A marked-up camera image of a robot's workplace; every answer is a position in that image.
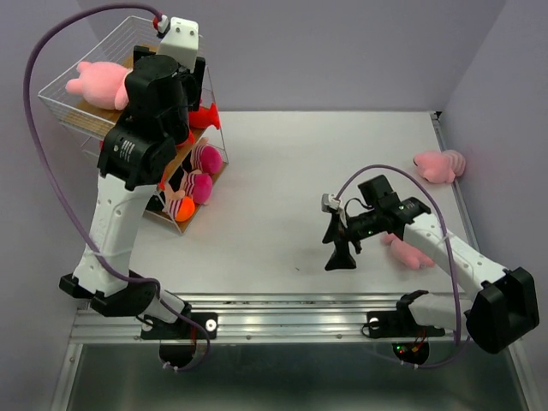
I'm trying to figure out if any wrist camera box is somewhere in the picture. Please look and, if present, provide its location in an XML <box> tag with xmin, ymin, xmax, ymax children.
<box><xmin>153</xmin><ymin>15</ymin><xmax>200</xmax><ymax>71</ymax></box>
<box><xmin>320</xmin><ymin>194</ymin><xmax>343</xmax><ymax>213</ymax></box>

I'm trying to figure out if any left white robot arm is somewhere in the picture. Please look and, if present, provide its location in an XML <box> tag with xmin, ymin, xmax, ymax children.
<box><xmin>59</xmin><ymin>46</ymin><xmax>206</xmax><ymax>337</ymax></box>

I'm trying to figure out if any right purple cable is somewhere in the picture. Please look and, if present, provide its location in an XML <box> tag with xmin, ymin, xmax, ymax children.
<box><xmin>336</xmin><ymin>164</ymin><xmax>472</xmax><ymax>370</ymax></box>

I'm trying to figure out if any red shark plush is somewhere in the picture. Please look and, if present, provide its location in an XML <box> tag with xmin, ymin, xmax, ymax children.
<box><xmin>188</xmin><ymin>103</ymin><xmax>221</xmax><ymax>130</ymax></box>
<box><xmin>158</xmin><ymin>176</ymin><xmax>166</xmax><ymax>191</ymax></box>

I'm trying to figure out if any pink frog plush striped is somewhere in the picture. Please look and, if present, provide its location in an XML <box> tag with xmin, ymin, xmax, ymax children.
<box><xmin>65</xmin><ymin>61</ymin><xmax>132</xmax><ymax>110</ymax></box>

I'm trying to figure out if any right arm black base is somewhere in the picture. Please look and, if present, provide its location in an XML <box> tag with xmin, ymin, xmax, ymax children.
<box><xmin>360</xmin><ymin>290</ymin><xmax>445</xmax><ymax>368</ymax></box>

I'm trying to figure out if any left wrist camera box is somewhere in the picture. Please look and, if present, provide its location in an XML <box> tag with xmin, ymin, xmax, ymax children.
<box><xmin>153</xmin><ymin>15</ymin><xmax>200</xmax><ymax>71</ymax></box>

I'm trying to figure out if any boy doll pink hat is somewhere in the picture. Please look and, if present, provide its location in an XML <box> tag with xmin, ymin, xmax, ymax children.
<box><xmin>164</xmin><ymin>170</ymin><xmax>213</xmax><ymax>205</ymax></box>
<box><xmin>182</xmin><ymin>137</ymin><xmax>223</xmax><ymax>175</ymax></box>

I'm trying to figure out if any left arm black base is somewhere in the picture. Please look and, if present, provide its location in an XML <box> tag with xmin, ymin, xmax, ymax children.
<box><xmin>137</xmin><ymin>315</ymin><xmax>209</xmax><ymax>372</ymax></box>

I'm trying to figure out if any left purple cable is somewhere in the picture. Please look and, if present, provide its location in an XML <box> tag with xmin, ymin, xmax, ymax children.
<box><xmin>23</xmin><ymin>3</ymin><xmax>211</xmax><ymax>372</ymax></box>

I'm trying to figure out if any boy doll black hair orange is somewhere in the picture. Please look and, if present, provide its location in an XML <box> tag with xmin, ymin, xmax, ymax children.
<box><xmin>164</xmin><ymin>191</ymin><xmax>196</xmax><ymax>223</ymax></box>

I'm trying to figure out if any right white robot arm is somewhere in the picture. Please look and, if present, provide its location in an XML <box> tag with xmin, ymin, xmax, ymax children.
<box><xmin>321</xmin><ymin>175</ymin><xmax>539</xmax><ymax>354</ymax></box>

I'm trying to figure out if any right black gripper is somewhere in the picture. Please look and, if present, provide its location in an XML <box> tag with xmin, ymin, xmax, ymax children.
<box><xmin>321</xmin><ymin>207</ymin><xmax>382</xmax><ymax>271</ymax></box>

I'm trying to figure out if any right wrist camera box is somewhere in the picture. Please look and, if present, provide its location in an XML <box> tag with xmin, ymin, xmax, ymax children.
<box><xmin>320</xmin><ymin>194</ymin><xmax>343</xmax><ymax>213</ymax></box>

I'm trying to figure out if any aluminium rail frame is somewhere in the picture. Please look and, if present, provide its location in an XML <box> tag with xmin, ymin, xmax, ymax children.
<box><xmin>70</xmin><ymin>292</ymin><xmax>521</xmax><ymax>346</ymax></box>

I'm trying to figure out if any white wire wooden shelf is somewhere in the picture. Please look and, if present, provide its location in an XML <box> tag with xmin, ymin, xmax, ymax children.
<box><xmin>37</xmin><ymin>15</ymin><xmax>230</xmax><ymax>235</ymax></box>

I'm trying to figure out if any purple cable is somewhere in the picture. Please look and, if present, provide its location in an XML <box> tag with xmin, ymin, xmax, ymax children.
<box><xmin>23</xmin><ymin>3</ymin><xmax>211</xmax><ymax>372</ymax></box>
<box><xmin>336</xmin><ymin>164</ymin><xmax>472</xmax><ymax>370</ymax></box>

